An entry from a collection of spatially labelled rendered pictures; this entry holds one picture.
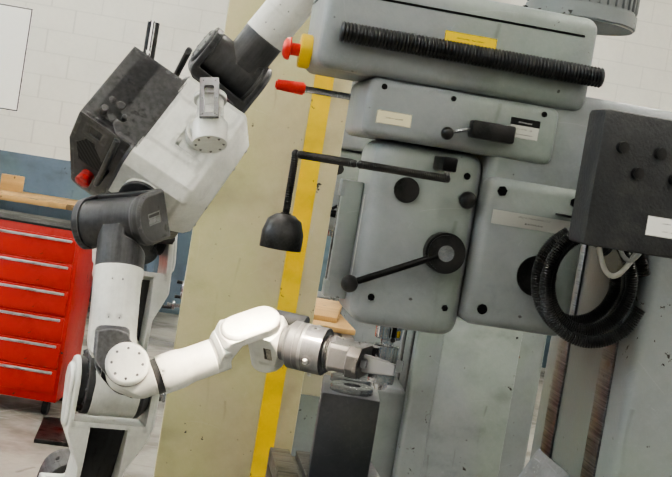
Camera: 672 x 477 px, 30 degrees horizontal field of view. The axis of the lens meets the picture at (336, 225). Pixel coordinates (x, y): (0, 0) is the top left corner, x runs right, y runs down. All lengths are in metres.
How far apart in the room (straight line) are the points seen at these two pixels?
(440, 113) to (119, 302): 0.67
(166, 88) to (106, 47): 8.76
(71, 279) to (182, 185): 4.35
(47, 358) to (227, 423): 2.87
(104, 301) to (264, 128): 1.73
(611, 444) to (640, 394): 0.10
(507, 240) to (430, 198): 0.15
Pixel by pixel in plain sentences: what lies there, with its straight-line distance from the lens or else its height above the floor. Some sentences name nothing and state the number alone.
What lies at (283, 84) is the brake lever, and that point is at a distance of 2.30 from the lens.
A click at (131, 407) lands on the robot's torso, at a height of 0.98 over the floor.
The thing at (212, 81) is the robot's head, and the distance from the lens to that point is 2.38.
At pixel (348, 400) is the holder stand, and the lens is 2.57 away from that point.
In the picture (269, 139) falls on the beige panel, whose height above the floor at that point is 1.61.
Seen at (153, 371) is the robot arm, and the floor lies 1.16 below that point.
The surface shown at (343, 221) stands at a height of 1.48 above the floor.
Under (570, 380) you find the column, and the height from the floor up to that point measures 1.24.
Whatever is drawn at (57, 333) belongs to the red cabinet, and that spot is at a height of 0.45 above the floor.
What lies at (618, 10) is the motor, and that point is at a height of 1.92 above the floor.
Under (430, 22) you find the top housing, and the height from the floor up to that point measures 1.83.
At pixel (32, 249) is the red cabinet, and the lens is 6.75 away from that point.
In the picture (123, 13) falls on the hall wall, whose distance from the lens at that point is 11.26.
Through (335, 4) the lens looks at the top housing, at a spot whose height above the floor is 1.83.
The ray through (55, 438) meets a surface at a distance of 6.37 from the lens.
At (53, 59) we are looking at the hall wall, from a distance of 11.27.
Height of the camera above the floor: 1.58
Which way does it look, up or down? 3 degrees down
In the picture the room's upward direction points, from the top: 9 degrees clockwise
